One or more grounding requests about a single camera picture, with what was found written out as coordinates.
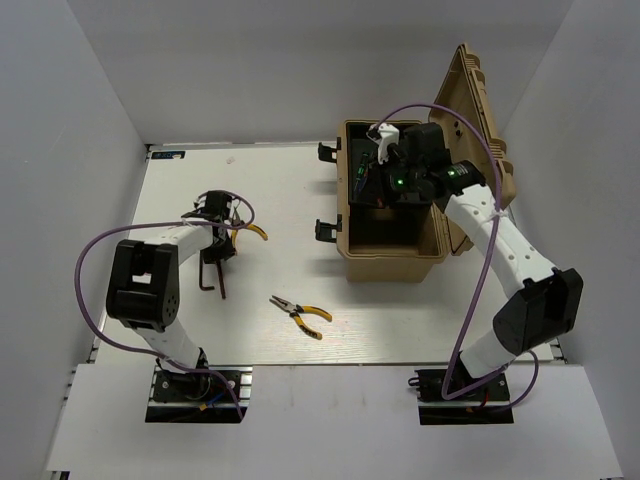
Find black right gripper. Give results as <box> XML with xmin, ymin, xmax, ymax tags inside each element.
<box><xmin>357</xmin><ymin>151</ymin><xmax>425</xmax><ymax>208</ymax></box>

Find yellow black needle-nose pliers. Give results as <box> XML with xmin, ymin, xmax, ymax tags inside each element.
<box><xmin>230</xmin><ymin>211</ymin><xmax>269</xmax><ymax>248</ymax></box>

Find black green precision screwdriver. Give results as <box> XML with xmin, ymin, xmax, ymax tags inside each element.
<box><xmin>356</xmin><ymin>151</ymin><xmax>372</xmax><ymax>182</ymax></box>

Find dark brown hex key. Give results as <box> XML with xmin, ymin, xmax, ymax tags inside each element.
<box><xmin>216</xmin><ymin>260</ymin><xmax>226</xmax><ymax>300</ymax></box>

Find tan plastic toolbox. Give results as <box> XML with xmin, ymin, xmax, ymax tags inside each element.
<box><xmin>336</xmin><ymin>44</ymin><xmax>516</xmax><ymax>283</ymax></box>

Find blue red handled screwdriver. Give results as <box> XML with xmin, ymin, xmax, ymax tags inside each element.
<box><xmin>354</xmin><ymin>175</ymin><xmax>368</xmax><ymax>196</ymax></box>

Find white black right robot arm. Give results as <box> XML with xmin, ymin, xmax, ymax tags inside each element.
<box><xmin>367</xmin><ymin>123</ymin><xmax>584</xmax><ymax>399</ymax></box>

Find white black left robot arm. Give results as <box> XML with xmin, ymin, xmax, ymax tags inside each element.
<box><xmin>106</xmin><ymin>191</ymin><xmax>236</xmax><ymax>399</ymax></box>

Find blue table corner label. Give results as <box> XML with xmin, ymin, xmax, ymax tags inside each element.
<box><xmin>151</xmin><ymin>151</ymin><xmax>186</xmax><ymax>160</ymax></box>

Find black toolbox rear latch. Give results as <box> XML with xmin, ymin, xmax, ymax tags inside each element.
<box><xmin>317</xmin><ymin>138</ymin><xmax>341</xmax><ymax>164</ymax></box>

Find black toolbox latch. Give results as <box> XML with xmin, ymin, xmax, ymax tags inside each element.
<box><xmin>317</xmin><ymin>138</ymin><xmax>341</xmax><ymax>164</ymax></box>
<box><xmin>314</xmin><ymin>214</ymin><xmax>342</xmax><ymax>243</ymax></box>

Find black toolbox front latch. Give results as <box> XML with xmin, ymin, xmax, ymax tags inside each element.
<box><xmin>314</xmin><ymin>214</ymin><xmax>342</xmax><ymax>243</ymax></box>

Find yellow black pliers near front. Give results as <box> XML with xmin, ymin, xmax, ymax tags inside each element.
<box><xmin>269</xmin><ymin>295</ymin><xmax>333</xmax><ymax>340</ymax></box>

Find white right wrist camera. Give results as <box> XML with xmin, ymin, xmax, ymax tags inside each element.
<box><xmin>367</xmin><ymin>122</ymin><xmax>400</xmax><ymax>165</ymax></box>

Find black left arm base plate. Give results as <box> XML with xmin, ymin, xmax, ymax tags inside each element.
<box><xmin>145</xmin><ymin>367</ymin><xmax>253</xmax><ymax>425</ymax></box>

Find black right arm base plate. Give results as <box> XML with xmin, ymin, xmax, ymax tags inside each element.
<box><xmin>407</xmin><ymin>368</ymin><xmax>514</xmax><ymax>426</ymax></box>

